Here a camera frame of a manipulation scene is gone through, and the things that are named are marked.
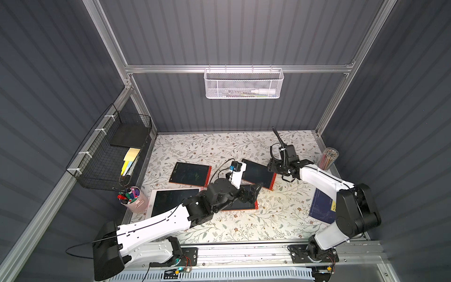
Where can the dark blue book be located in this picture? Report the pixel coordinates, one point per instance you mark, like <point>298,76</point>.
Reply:
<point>323,208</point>

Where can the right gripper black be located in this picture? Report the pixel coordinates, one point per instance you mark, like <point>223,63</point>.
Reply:
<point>282,161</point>

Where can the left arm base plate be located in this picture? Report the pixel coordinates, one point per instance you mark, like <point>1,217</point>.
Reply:
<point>188,258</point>

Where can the pink cup of markers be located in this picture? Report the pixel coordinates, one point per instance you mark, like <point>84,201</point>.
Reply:
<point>134,199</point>

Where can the black notebook in basket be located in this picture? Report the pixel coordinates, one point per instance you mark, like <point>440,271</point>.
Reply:
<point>130,136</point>

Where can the black wire wall basket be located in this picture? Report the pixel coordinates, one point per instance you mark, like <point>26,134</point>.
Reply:
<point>97,165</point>

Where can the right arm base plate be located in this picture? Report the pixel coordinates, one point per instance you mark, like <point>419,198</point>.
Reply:
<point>303,254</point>

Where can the white wire mesh basket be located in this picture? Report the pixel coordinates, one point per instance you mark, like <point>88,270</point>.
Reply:
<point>236,82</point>

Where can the yellow sticky notes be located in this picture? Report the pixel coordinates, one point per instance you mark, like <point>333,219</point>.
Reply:
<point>129,159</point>

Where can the pink white writing tablet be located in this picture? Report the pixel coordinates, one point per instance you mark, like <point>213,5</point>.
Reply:
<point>163,200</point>

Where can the clear tube of colour pencils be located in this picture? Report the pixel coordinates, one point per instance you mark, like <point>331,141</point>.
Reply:
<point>328,157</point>

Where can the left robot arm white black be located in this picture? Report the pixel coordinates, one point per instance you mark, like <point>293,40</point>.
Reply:
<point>150,241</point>

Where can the white marker in basket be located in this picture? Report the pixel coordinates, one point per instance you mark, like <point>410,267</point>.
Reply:
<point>264,92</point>

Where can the red tablet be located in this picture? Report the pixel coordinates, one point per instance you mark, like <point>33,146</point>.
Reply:
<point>257,173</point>
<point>190,174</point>
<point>239,205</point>

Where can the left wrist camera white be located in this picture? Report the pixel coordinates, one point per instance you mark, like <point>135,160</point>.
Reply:
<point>237,169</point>

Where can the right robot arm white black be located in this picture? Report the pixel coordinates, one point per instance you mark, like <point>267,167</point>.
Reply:
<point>355,212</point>

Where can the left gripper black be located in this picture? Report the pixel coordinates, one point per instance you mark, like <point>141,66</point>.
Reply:
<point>249,192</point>

